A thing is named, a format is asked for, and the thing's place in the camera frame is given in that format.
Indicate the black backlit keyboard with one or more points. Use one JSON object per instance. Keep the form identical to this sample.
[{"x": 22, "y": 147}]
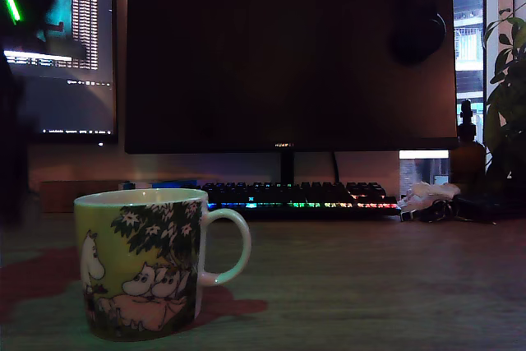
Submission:
[{"x": 287, "y": 195}]

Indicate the large dark computer monitor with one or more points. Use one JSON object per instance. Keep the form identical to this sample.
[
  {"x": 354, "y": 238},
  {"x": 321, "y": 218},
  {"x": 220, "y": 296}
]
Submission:
[{"x": 267, "y": 59}]

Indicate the blue flat box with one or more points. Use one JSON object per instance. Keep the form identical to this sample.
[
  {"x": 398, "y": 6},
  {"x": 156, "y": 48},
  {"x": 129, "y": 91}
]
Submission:
[{"x": 172, "y": 184}]

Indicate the small pale blue block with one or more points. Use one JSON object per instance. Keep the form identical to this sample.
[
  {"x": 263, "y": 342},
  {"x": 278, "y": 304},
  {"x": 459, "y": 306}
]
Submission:
[{"x": 127, "y": 185}]

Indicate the crumpled white tissue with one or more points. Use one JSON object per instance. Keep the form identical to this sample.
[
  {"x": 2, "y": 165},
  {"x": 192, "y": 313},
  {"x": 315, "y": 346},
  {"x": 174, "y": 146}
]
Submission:
[{"x": 427, "y": 191}]

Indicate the cartoon print ceramic mug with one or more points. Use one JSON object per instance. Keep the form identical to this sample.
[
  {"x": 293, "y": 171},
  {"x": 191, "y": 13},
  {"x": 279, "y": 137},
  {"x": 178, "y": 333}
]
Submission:
[{"x": 135, "y": 264}]

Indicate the black key bunch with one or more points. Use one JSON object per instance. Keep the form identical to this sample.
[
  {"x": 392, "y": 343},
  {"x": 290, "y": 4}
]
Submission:
[{"x": 435, "y": 211}]

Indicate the lit computer monitor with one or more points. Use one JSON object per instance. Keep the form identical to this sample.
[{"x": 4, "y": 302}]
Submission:
[{"x": 82, "y": 100}]

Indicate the black over-ear headphones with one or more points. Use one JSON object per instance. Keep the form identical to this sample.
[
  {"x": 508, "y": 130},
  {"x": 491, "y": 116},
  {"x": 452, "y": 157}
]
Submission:
[{"x": 419, "y": 38}]

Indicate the brown dropper bottle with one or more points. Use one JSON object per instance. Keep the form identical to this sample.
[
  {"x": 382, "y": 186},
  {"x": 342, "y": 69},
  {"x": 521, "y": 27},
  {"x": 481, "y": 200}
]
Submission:
[{"x": 466, "y": 158}]

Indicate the dark flat pouch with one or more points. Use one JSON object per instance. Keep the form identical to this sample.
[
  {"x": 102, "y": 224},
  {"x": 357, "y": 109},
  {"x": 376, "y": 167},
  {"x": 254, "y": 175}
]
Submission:
[{"x": 481, "y": 205}]

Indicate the green leafy houseplant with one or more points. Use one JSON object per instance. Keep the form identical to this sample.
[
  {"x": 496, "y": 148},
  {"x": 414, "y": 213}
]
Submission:
[{"x": 509, "y": 100}]

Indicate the black monitor stand post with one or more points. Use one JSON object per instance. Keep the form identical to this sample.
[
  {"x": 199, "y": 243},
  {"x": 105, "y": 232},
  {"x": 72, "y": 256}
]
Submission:
[{"x": 287, "y": 168}]

